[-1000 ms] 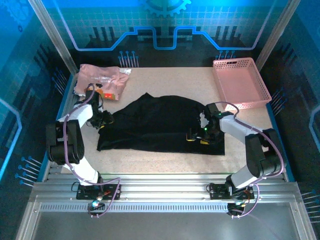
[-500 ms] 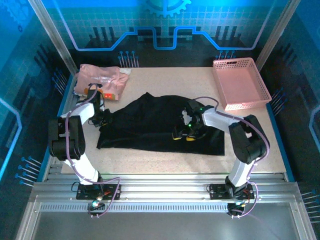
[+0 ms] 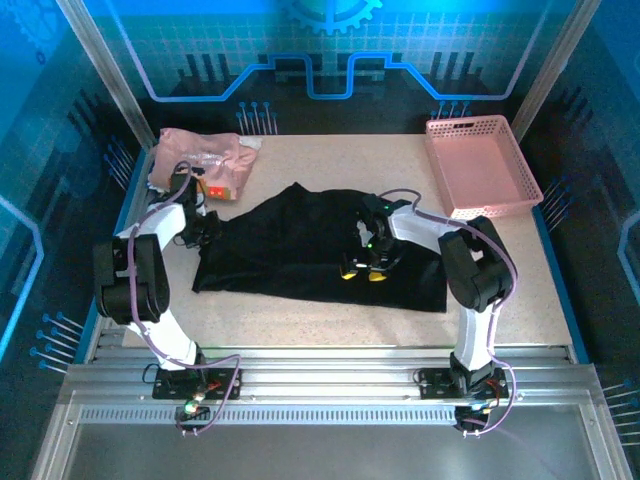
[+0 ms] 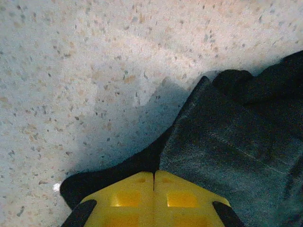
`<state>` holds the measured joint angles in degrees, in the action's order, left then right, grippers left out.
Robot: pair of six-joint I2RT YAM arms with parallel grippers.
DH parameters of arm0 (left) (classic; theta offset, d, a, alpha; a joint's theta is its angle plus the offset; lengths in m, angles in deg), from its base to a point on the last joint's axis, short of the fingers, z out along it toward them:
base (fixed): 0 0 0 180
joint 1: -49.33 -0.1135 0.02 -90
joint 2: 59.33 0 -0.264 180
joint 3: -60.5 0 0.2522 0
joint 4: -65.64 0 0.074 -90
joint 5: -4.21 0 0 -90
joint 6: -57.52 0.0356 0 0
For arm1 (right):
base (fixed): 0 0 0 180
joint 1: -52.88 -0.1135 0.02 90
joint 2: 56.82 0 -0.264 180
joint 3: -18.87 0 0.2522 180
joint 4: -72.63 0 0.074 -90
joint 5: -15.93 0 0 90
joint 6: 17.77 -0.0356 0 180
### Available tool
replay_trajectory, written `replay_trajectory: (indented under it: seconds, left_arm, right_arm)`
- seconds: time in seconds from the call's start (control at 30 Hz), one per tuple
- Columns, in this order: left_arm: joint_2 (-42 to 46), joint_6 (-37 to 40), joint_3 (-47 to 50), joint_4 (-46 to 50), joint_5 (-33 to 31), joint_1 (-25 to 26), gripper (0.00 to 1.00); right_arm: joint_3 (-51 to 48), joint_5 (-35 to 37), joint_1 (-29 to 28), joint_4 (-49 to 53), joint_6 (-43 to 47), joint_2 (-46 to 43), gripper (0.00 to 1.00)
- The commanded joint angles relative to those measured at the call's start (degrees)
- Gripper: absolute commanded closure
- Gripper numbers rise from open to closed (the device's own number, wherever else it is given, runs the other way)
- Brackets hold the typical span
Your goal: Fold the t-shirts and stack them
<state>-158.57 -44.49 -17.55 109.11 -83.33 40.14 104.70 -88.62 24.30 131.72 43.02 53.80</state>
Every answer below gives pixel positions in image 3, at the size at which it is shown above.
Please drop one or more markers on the blue white folded t-shirt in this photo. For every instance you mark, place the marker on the blue white folded t-shirt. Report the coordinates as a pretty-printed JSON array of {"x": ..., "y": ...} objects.
[{"x": 154, "y": 186}]

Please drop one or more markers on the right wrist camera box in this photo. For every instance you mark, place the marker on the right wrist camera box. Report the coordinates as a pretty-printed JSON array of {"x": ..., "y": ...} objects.
[{"x": 362, "y": 231}]

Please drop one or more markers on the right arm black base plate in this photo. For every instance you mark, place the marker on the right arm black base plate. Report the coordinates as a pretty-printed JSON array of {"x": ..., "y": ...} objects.
[{"x": 435, "y": 387}]

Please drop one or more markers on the aluminium table side rail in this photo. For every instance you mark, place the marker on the aluminium table side rail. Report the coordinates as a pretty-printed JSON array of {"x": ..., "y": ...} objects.
[{"x": 137, "y": 195}]

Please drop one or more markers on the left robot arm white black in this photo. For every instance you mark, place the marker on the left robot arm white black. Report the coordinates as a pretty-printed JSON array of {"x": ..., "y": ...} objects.
[{"x": 145, "y": 280}]

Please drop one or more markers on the aluminium frame post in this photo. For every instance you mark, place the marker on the aluminium frame post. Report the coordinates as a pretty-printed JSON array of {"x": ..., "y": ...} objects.
[
  {"x": 555, "y": 65},
  {"x": 110, "y": 65}
]

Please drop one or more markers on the black t-shirt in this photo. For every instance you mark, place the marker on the black t-shirt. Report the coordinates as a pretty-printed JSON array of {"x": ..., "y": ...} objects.
[{"x": 280, "y": 250}]

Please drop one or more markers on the pink t-shirt with pixel print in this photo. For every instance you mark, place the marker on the pink t-shirt with pixel print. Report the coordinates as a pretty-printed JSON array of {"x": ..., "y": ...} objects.
[{"x": 220, "y": 150}]

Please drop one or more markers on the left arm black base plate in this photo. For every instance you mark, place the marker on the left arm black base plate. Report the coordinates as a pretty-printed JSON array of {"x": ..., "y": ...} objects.
[{"x": 165, "y": 390}]

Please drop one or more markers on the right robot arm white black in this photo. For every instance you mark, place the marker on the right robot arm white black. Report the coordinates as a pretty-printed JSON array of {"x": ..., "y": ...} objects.
[{"x": 480, "y": 270}]

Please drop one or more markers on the aluminium rail frame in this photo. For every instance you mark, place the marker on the aluminium rail frame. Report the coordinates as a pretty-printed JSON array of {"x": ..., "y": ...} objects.
[{"x": 325, "y": 375}]

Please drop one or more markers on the pink plastic basket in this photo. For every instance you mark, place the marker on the pink plastic basket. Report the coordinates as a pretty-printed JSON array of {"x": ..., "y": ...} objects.
[{"x": 480, "y": 165}]

